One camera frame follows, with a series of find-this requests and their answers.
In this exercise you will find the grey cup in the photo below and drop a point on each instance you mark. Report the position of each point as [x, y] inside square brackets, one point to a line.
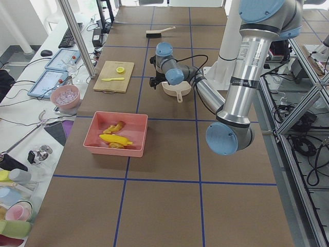
[20, 176]

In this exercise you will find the yellow toy corn cob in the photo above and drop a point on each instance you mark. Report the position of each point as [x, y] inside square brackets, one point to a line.
[112, 138]

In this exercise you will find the seated person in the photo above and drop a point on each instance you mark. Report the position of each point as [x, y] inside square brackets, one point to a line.
[6, 82]

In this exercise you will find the black power adapter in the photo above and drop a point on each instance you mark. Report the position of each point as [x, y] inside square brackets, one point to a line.
[97, 38]

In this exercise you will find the black keyboard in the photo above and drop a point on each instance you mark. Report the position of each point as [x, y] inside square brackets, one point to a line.
[67, 40]

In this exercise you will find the upper teach pendant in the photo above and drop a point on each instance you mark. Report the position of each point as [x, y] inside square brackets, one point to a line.
[61, 58]

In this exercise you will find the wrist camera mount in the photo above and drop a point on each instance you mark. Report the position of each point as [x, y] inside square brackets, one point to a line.
[153, 61]

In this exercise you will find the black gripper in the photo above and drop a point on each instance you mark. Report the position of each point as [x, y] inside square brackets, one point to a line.
[158, 77]

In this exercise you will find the yellow lemon slices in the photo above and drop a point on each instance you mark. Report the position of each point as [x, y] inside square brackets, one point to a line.
[120, 69]

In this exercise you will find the lower teach pendant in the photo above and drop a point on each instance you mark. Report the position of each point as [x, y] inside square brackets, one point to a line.
[47, 83]

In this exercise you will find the green cup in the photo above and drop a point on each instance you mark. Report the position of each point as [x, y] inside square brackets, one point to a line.
[15, 228]

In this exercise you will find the yellow plastic knife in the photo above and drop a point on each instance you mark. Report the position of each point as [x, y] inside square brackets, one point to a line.
[113, 79]

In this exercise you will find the brown toy potato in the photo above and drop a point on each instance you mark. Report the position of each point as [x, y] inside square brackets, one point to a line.
[116, 146]

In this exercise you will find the pink cup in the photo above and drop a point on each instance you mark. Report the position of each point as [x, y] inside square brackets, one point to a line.
[21, 211]

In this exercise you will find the pink bowl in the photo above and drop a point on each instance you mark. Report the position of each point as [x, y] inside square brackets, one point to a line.
[66, 97]

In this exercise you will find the teach pendant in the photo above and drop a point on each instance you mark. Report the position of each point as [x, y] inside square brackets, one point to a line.
[47, 83]
[61, 58]

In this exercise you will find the grey purple cloth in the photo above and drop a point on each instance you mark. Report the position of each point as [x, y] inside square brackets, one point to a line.
[60, 130]

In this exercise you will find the black computer mouse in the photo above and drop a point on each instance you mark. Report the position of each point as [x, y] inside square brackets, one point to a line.
[46, 53]

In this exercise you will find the aluminium frame post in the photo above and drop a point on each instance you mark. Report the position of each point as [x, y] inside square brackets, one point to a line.
[73, 26]

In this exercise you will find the kitchen scale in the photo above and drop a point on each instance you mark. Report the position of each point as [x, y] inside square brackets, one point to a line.
[72, 111]

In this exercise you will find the beige hand brush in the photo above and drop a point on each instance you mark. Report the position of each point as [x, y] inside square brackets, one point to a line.
[153, 34]

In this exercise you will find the pink plastic bin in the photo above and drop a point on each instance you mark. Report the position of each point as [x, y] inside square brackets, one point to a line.
[134, 131]

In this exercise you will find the beige plastic dustpan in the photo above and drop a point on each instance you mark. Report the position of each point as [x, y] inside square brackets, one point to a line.
[178, 90]

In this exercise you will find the bamboo cutting board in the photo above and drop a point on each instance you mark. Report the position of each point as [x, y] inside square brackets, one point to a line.
[109, 71]

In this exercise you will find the grey control box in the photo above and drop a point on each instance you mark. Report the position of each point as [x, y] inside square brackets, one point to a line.
[299, 73]

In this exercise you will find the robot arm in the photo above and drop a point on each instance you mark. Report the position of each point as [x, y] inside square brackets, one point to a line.
[261, 23]

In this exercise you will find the light blue cup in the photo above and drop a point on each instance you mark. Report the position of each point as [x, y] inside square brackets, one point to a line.
[9, 196]

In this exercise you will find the toy ginger root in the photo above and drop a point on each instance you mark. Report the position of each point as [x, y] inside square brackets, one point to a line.
[114, 128]

